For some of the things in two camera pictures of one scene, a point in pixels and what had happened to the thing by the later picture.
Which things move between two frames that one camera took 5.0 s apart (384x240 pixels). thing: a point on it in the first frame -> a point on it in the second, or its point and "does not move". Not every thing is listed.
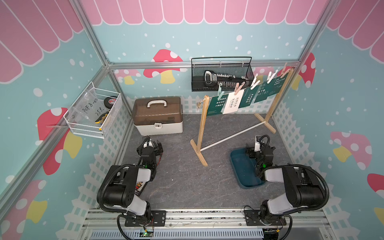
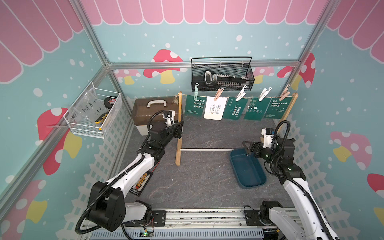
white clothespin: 270,77 -> 264,94
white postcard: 233,102 -> 214,109
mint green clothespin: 220,93 -> 196,91
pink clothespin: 237,88 -> 218,94
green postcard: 248,96 -> 234,109
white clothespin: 253,85 -> 241,94
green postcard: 273,87 -> 277,108
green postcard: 216,106 -> 196,107
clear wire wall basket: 93,112 does not move
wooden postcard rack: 198,148 -> 178,148
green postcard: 264,90 -> 257,109
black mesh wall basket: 207,73 does not move
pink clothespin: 285,71 -> 285,93
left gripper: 158,149 -> 177,129
